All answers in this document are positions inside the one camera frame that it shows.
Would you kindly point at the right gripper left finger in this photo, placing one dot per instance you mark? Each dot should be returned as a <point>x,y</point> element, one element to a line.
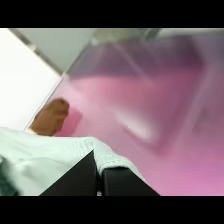
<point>80,180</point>

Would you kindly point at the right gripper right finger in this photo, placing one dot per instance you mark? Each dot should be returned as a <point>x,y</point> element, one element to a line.
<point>123,183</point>

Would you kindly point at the pale green shirt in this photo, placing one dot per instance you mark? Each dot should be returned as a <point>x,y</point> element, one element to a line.
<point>43,156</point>

